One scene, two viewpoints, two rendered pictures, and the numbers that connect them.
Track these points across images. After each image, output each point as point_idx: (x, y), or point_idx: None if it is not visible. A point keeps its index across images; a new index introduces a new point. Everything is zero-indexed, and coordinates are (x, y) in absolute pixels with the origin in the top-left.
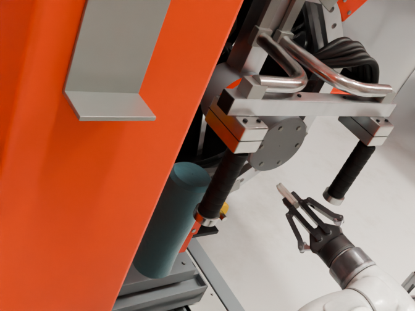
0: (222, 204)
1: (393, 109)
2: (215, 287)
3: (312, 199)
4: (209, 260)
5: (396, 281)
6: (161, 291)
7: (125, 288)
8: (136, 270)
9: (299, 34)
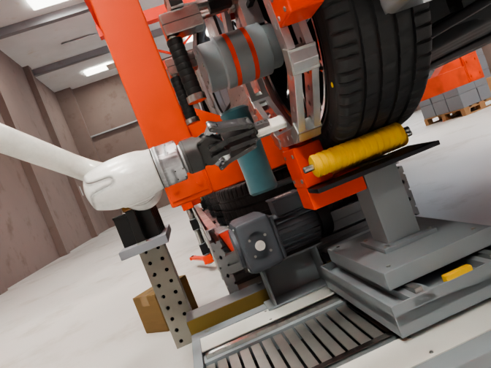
0: (183, 110)
1: (167, 0)
2: (446, 353)
3: (243, 117)
4: None
5: (123, 155)
6: (378, 294)
7: (347, 262)
8: (364, 254)
9: None
